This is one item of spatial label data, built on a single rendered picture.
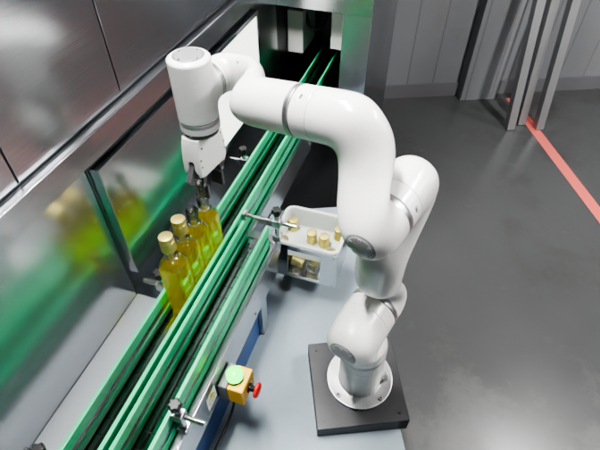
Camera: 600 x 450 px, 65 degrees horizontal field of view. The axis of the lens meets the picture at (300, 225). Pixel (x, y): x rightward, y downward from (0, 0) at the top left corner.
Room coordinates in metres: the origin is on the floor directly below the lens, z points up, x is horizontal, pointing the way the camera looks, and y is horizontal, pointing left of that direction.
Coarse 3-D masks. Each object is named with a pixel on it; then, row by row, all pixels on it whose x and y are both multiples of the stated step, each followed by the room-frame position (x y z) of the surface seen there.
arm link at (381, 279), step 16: (400, 160) 0.65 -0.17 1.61; (416, 160) 0.64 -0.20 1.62; (400, 176) 0.60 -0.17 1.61; (416, 176) 0.60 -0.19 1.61; (432, 176) 0.62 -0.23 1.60; (400, 192) 0.57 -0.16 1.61; (416, 192) 0.58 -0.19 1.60; (432, 192) 0.60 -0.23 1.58; (416, 208) 0.56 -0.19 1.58; (416, 224) 0.60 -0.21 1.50; (416, 240) 0.59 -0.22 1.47; (400, 256) 0.57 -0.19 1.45; (368, 272) 0.56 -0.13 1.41; (384, 272) 0.55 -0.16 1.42; (400, 272) 0.56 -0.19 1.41; (368, 288) 0.56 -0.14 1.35; (384, 288) 0.56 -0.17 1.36; (400, 288) 0.59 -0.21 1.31; (400, 304) 0.63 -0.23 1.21
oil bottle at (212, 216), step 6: (210, 204) 0.91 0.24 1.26; (198, 210) 0.88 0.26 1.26; (210, 210) 0.89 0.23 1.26; (216, 210) 0.90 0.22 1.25; (198, 216) 0.87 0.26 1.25; (204, 216) 0.87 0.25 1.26; (210, 216) 0.87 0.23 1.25; (216, 216) 0.89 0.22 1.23; (210, 222) 0.86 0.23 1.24; (216, 222) 0.89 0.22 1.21; (210, 228) 0.86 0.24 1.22; (216, 228) 0.88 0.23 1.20; (216, 234) 0.88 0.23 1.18; (216, 240) 0.87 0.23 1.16; (216, 246) 0.87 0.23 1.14
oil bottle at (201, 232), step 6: (204, 222) 0.85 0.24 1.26; (192, 228) 0.82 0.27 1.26; (198, 228) 0.82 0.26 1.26; (204, 228) 0.83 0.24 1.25; (192, 234) 0.81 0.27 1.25; (198, 234) 0.81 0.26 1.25; (204, 234) 0.83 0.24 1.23; (210, 234) 0.85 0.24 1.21; (198, 240) 0.80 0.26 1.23; (204, 240) 0.82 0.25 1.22; (210, 240) 0.84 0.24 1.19; (204, 246) 0.81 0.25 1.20; (210, 246) 0.84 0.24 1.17; (204, 252) 0.81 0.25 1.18; (210, 252) 0.83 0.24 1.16; (204, 258) 0.81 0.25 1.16; (210, 258) 0.83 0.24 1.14; (204, 264) 0.80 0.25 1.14
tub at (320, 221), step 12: (288, 216) 1.14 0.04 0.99; (300, 216) 1.15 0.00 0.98; (312, 216) 1.14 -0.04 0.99; (324, 216) 1.13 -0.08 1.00; (336, 216) 1.12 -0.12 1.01; (300, 228) 1.13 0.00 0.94; (312, 228) 1.13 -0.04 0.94; (324, 228) 1.12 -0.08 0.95; (288, 240) 1.07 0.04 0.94; (300, 240) 1.07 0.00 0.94; (324, 252) 0.96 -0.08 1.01; (336, 252) 0.96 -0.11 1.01
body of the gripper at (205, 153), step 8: (184, 136) 0.82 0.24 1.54; (208, 136) 0.81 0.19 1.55; (216, 136) 0.84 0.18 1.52; (184, 144) 0.80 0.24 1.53; (192, 144) 0.80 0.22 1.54; (200, 144) 0.80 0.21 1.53; (208, 144) 0.82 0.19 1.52; (216, 144) 0.84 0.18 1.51; (224, 144) 0.87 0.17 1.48; (184, 152) 0.80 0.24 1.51; (192, 152) 0.79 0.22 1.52; (200, 152) 0.79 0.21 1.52; (208, 152) 0.81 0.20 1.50; (216, 152) 0.83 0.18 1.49; (224, 152) 0.86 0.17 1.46; (184, 160) 0.80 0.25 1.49; (192, 160) 0.79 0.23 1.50; (200, 160) 0.79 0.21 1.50; (208, 160) 0.81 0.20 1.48; (216, 160) 0.83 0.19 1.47; (200, 168) 0.79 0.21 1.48; (208, 168) 0.81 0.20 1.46; (200, 176) 0.79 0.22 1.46
